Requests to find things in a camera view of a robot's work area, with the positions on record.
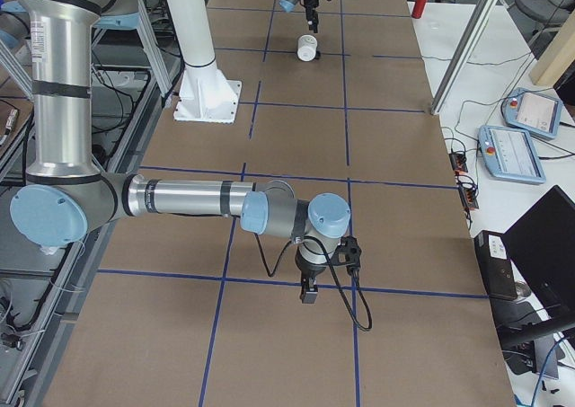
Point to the orange black hub near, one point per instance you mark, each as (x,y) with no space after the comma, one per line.
(468,191)

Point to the aluminium frame post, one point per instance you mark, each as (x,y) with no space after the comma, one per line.
(471,36)

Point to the white pedestal column base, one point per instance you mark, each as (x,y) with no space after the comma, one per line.
(205,94)

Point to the black monitor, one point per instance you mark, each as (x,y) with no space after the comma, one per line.
(541,245)

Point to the black box device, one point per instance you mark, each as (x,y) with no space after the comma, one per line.
(495,266)

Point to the white smiley mug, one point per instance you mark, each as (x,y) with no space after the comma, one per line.
(307,48)

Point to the orange black hub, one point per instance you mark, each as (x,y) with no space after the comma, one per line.
(458,161)
(468,191)

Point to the blue teach pendant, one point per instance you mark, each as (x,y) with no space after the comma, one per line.
(535,112)
(509,155)

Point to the near blue teach pendant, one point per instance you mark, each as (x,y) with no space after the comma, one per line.
(509,155)

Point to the orange black hub far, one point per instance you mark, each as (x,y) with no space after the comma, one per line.
(458,161)

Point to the far blue teach pendant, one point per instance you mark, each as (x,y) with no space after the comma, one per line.
(535,112)

